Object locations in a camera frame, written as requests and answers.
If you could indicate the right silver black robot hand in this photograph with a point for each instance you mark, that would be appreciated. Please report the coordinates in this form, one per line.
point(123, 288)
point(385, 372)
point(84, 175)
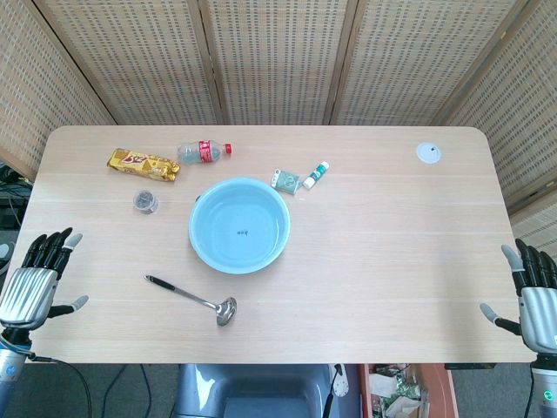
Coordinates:
point(537, 313)

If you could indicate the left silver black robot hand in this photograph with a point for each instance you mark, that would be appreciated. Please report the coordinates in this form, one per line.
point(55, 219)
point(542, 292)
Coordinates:
point(30, 287)

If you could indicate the metal ladle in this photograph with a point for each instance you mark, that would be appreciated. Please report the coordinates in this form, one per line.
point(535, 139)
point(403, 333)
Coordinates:
point(226, 311)

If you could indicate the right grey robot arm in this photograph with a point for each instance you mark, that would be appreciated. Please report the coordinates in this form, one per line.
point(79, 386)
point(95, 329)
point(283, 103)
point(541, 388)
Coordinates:
point(546, 392)

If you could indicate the grey robot base body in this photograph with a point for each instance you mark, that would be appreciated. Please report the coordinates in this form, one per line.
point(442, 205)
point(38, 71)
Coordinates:
point(261, 387)

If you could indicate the light blue bowl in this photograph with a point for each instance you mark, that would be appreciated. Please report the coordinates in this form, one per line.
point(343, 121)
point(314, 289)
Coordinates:
point(217, 226)

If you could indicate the woven bamboo screen panel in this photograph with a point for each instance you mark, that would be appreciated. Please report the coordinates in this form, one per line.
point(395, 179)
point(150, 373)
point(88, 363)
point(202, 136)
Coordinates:
point(35, 87)
point(426, 56)
point(130, 56)
point(278, 56)
point(522, 109)
point(539, 222)

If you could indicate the red-brown box with waste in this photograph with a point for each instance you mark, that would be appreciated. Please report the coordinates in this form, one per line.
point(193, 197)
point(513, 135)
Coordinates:
point(439, 387)

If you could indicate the small clear jar dark contents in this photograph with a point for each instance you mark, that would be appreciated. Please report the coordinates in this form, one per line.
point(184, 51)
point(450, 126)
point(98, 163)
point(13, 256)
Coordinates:
point(145, 200)

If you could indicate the gold snack packet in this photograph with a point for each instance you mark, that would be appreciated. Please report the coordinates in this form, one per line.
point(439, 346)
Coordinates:
point(139, 164)

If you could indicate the clear plastic bottle red label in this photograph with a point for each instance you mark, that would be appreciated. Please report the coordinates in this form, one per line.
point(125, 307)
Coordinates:
point(204, 151)

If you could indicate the green white small tube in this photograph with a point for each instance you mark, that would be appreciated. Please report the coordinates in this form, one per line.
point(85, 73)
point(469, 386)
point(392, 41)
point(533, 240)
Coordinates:
point(315, 175)

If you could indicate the small green sachet packet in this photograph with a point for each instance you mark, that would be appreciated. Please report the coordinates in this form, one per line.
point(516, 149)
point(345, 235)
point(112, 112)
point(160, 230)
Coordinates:
point(287, 180)

